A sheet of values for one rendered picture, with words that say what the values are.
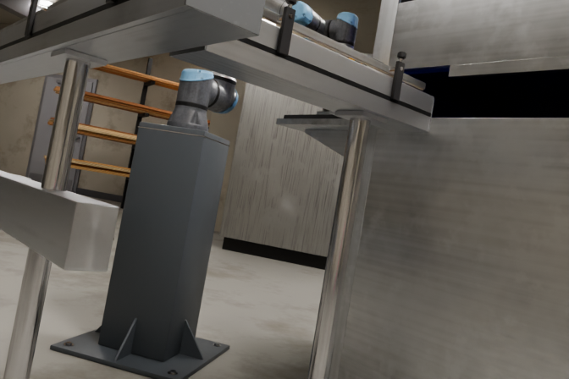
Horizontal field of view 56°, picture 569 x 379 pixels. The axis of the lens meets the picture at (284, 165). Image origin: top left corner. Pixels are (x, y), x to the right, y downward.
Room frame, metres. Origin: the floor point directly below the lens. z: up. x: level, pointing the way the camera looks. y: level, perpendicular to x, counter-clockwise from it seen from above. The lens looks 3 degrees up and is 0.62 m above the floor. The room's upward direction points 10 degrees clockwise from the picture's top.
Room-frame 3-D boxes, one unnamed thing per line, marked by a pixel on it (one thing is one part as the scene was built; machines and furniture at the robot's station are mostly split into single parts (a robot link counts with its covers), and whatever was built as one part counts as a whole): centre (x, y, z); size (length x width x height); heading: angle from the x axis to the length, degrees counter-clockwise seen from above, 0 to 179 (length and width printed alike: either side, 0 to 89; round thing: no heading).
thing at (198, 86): (1.93, 0.37, 0.96); 0.13 x 0.12 x 0.14; 150
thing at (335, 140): (1.72, -0.17, 0.80); 0.34 x 0.03 x 0.13; 41
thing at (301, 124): (1.88, -0.37, 0.87); 0.70 x 0.48 x 0.02; 131
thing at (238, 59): (1.17, -0.05, 0.92); 0.69 x 0.15 x 0.16; 131
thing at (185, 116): (1.92, 0.37, 0.84); 0.15 x 0.15 x 0.10
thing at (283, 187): (5.61, -0.38, 1.04); 1.62 x 1.24 x 2.07; 76
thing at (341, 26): (1.79, -0.13, 1.21); 0.09 x 0.08 x 0.11; 60
